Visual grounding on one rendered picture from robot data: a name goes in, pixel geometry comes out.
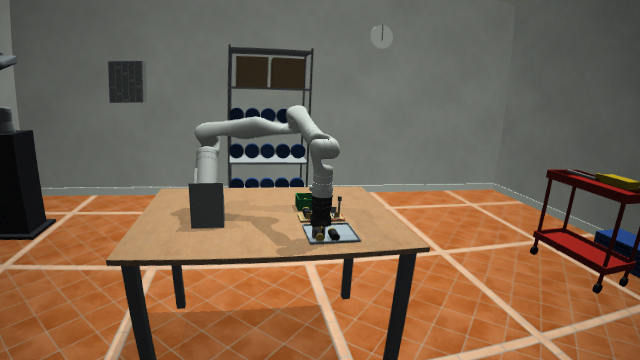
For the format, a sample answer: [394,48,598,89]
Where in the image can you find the green open box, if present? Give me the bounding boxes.
[295,193,312,211]

